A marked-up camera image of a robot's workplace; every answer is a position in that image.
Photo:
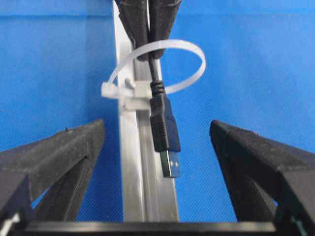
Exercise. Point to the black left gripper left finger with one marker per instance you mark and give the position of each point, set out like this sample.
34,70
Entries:
47,180

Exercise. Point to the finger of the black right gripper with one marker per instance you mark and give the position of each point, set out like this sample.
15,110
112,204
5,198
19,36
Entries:
162,15
133,15

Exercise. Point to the aluminium extrusion frame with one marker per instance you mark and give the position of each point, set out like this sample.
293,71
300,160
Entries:
147,195

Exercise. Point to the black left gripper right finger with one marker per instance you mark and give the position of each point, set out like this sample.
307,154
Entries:
267,181

